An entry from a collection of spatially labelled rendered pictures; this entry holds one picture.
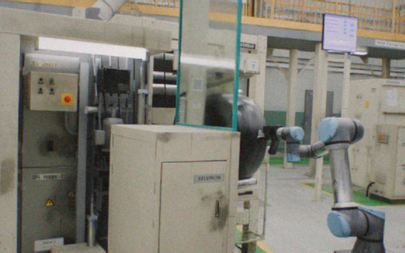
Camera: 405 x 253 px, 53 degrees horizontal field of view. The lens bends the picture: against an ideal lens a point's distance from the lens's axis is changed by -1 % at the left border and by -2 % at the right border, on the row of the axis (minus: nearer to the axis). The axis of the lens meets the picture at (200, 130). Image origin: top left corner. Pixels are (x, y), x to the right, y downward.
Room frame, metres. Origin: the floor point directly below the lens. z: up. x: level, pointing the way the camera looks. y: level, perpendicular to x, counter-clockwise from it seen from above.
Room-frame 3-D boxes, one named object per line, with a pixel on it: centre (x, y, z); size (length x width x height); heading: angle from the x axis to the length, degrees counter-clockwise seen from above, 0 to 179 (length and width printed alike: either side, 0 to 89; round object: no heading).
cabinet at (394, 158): (6.64, -3.36, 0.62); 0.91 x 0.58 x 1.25; 106
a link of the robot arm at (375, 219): (1.83, -0.78, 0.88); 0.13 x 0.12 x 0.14; 109
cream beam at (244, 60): (3.05, -0.11, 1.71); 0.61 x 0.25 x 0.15; 121
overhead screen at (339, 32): (6.31, -2.06, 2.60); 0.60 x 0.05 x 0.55; 106
